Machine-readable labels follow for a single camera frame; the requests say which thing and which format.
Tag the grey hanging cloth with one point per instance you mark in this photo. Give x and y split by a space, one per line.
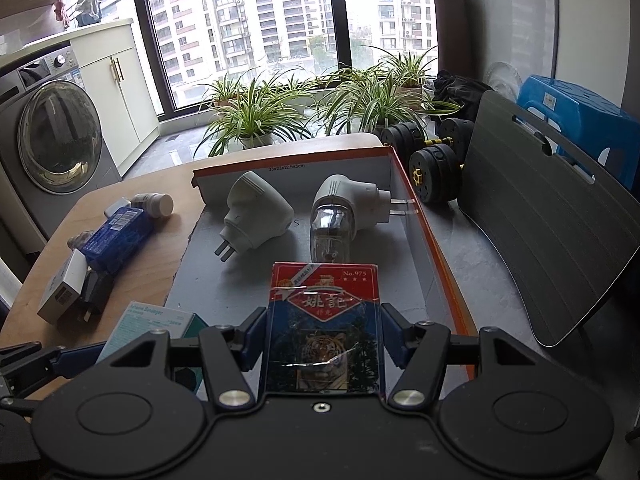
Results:
90 7

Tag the wall shelf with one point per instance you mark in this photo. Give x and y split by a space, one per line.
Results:
30 10

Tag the orange-edged cardboard box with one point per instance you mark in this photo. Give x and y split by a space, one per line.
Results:
240 282

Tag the red hanging cloth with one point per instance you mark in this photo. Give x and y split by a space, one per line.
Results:
61 12

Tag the white and teal box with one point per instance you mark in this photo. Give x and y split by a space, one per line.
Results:
62 290

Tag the grey front-load washing machine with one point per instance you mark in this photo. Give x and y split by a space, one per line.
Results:
55 135

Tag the blue plastic stool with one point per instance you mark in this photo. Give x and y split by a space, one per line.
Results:
575 110

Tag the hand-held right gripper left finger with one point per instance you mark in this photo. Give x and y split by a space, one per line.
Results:
255 337

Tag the spider plant terracotta pot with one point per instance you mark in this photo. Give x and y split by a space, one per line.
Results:
225 91

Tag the grey folding lap desk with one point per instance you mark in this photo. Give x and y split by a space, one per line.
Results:
540 240

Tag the black bag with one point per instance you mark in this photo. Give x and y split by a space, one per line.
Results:
460 95

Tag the white round fan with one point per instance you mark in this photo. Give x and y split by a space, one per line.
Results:
502 82

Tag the cream cabinet side panel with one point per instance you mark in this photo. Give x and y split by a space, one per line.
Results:
15 210

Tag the black dumbbell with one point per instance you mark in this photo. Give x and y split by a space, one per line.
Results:
402 136
437 175

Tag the white plug adapter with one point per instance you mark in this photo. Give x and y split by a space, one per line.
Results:
257 210

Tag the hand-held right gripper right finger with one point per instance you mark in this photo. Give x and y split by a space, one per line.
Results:
395 335

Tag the black charger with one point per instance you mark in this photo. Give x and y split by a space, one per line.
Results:
95 292

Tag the light teal box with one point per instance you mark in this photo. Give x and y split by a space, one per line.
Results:
145 320

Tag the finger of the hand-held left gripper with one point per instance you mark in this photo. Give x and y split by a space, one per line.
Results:
80 360
12 430

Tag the white medicine bottle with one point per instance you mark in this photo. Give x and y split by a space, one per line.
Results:
155 206

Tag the white mosquito repellent heater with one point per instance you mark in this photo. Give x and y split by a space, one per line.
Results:
340 205

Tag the potted spider plant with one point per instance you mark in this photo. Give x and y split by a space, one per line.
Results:
405 67
295 87
372 102

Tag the black window frame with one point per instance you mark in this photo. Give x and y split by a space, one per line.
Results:
334 10

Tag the red blue playing card pack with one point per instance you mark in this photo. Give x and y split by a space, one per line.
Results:
325 320

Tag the blue box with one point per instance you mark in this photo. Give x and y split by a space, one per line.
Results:
117 240

